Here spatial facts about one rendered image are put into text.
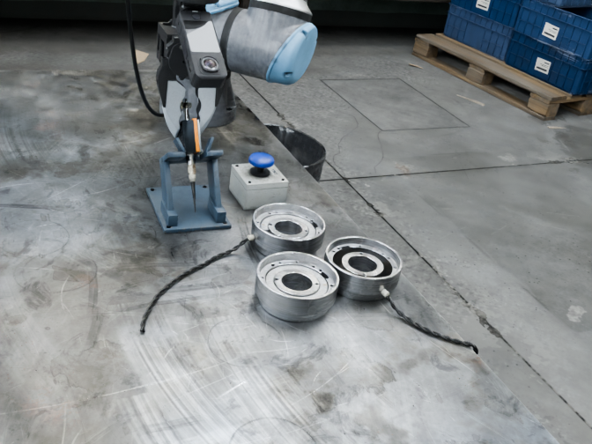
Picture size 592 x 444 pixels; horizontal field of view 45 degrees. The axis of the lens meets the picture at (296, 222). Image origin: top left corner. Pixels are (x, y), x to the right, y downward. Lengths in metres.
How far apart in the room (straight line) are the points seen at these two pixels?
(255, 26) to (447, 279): 1.50
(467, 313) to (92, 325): 1.74
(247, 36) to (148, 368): 0.69
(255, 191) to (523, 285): 1.72
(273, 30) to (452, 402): 0.73
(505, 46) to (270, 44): 3.68
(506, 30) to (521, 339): 2.84
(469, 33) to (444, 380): 4.34
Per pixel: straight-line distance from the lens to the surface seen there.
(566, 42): 4.55
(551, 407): 2.20
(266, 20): 1.29
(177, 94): 1.03
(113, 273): 0.95
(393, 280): 0.94
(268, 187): 1.10
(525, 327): 2.47
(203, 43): 0.97
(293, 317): 0.88
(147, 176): 1.18
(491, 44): 4.96
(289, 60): 1.28
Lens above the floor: 1.34
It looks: 30 degrees down
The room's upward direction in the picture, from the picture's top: 9 degrees clockwise
